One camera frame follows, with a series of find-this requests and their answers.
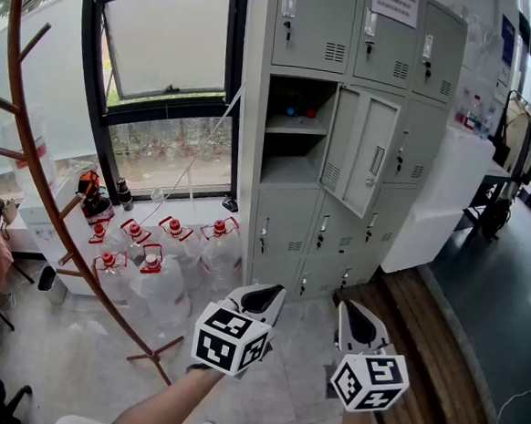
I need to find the wooden slat bench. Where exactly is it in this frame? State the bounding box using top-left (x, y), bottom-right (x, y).
top-left (324, 262), bottom-right (506, 424)

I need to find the large black window frame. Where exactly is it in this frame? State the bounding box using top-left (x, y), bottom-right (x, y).
top-left (67, 0), bottom-right (254, 217)

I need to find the thin white window rod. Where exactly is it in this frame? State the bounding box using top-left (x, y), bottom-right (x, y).
top-left (138, 75), bottom-right (247, 233)

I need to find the person's left forearm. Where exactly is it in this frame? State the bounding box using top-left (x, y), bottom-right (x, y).
top-left (110, 359), bottom-right (226, 424)

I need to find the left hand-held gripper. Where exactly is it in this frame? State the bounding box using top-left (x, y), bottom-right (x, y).
top-left (188, 277), bottom-right (288, 382)

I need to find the brown wooden coat rack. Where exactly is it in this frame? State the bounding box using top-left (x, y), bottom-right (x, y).
top-left (0, 0), bottom-right (213, 388)

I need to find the blue wall poster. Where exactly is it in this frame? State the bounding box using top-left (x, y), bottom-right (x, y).
top-left (496, 13), bottom-right (518, 67)

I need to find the cluster of red-capped water jugs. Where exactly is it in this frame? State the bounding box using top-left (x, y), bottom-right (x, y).
top-left (80, 204), bottom-right (247, 338)

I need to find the thin white cable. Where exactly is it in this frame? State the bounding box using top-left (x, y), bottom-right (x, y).
top-left (495, 377), bottom-right (531, 424)

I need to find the white cabinet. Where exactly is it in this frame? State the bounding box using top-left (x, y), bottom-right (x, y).
top-left (379, 119), bottom-right (498, 283)

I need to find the white paper notice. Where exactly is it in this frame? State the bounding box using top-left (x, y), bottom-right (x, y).
top-left (369, 0), bottom-right (421, 30)

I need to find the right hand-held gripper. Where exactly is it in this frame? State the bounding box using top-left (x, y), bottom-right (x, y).
top-left (326, 299), bottom-right (418, 419)

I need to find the white water dispenser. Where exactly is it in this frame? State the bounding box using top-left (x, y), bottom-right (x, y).
top-left (9, 172), bottom-right (113, 298)

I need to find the beige hanging garment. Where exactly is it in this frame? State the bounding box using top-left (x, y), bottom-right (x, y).
top-left (501, 95), bottom-right (531, 181)

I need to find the grey metal locker cabinet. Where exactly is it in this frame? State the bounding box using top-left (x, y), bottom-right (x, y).
top-left (224, 0), bottom-right (471, 315)

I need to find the small white waste bin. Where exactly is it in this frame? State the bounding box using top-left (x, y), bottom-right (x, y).
top-left (34, 262), bottom-right (70, 306)

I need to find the dispenser jug with red label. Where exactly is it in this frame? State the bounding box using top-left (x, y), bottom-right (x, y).
top-left (0, 102), bottom-right (63, 191)

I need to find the black metal table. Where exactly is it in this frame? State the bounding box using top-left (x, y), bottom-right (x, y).
top-left (455, 157), bottom-right (514, 240)

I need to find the grey metal locker door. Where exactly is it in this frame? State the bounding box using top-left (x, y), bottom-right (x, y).
top-left (315, 83), bottom-right (404, 222)

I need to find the small tan bag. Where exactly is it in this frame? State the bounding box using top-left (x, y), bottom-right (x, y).
top-left (0, 197), bottom-right (20, 233)

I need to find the small black bottle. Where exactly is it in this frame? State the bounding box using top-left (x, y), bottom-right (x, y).
top-left (114, 176), bottom-right (137, 213)

